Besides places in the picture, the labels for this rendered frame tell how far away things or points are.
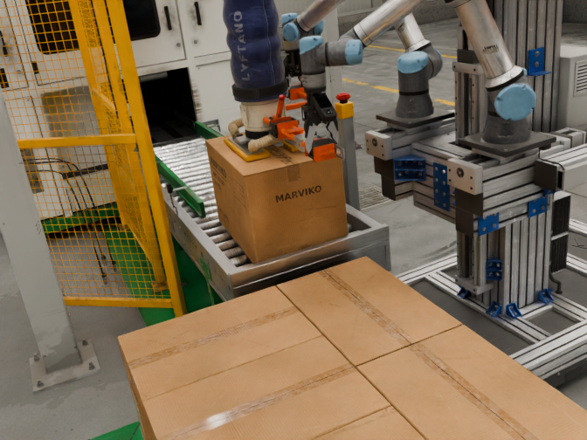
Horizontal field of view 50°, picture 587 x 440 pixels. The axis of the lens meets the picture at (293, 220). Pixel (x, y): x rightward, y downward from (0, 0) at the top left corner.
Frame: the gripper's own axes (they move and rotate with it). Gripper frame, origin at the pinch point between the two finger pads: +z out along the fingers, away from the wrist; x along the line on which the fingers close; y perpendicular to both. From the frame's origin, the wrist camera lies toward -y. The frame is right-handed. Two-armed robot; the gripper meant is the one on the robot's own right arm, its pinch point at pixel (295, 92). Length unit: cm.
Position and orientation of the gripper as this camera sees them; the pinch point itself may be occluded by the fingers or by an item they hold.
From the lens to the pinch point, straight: 299.8
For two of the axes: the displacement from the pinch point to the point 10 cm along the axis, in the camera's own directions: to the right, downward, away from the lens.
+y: 3.6, 3.4, -8.7
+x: 9.3, -2.4, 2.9
